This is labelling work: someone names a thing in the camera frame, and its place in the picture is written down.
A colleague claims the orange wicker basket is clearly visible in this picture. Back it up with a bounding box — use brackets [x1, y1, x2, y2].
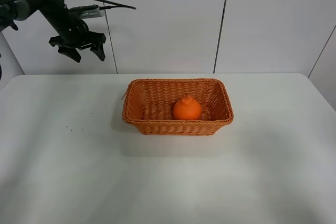
[122, 78, 234, 136]

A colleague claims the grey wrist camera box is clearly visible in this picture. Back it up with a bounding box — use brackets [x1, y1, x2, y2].
[69, 5, 104, 19]

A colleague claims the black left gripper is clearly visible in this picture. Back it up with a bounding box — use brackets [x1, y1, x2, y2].
[48, 0, 106, 63]

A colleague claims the orange with knobbed top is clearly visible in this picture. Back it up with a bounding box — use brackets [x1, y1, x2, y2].
[173, 93, 202, 120]

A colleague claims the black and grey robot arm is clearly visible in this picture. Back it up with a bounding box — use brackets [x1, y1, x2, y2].
[1, 0, 106, 62]

